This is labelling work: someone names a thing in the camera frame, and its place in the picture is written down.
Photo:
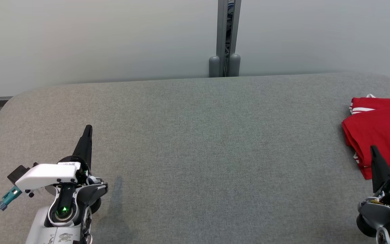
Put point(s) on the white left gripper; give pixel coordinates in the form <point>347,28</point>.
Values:
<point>49,174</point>

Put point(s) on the red and white basketball jersey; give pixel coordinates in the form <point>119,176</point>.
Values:
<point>384,135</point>

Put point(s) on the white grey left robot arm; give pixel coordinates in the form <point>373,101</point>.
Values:
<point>63,220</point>

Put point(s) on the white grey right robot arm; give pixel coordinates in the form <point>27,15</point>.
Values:
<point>377,217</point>

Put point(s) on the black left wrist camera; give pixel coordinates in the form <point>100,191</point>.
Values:
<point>15,174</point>

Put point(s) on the grey metal partition post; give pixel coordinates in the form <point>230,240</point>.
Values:
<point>221,34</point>

